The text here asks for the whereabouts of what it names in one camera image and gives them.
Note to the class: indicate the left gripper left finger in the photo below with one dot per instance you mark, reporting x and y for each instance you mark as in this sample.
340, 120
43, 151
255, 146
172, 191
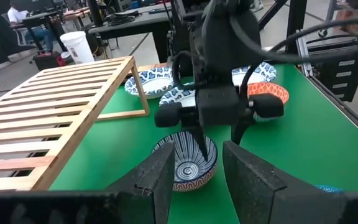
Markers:
157, 174

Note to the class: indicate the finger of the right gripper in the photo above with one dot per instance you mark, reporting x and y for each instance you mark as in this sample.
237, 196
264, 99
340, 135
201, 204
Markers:
199, 137
238, 132

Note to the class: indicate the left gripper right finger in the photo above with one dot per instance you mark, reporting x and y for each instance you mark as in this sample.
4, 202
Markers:
247, 180

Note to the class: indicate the blue patterned paper plate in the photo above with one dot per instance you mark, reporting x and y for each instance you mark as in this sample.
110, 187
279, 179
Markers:
176, 98
157, 82
267, 73

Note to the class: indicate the orange patterned bowl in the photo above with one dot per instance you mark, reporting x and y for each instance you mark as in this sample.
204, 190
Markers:
269, 88

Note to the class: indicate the light blue patterned bowl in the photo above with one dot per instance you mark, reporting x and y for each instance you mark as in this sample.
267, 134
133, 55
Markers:
329, 188

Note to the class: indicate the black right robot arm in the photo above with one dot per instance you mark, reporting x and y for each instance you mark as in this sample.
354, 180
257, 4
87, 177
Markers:
225, 28

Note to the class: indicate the wooden slatted shelf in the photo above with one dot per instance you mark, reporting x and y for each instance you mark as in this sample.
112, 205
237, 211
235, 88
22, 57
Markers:
42, 102

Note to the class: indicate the green table mat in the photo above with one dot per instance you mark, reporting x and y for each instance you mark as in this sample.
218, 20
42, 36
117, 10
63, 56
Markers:
306, 140

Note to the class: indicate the grey work table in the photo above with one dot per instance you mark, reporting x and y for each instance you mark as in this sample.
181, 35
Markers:
141, 23

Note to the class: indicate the black rack with white labels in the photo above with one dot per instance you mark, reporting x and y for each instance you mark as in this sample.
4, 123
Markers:
328, 77

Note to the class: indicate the white plastic bucket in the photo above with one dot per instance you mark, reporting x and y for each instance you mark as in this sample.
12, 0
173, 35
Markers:
78, 46

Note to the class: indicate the black case with red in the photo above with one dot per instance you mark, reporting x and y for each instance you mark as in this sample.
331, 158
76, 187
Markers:
47, 60

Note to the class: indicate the black desk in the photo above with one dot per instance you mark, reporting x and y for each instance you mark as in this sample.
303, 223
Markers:
42, 18

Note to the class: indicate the person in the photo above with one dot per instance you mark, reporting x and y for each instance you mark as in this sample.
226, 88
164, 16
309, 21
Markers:
15, 14

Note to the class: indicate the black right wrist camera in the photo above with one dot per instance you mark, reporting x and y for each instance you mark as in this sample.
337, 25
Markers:
217, 105

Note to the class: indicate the black metal table frame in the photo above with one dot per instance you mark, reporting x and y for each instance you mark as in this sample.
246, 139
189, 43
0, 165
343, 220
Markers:
346, 112

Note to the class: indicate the black frame post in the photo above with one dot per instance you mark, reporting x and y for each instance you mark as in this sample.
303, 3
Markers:
295, 18

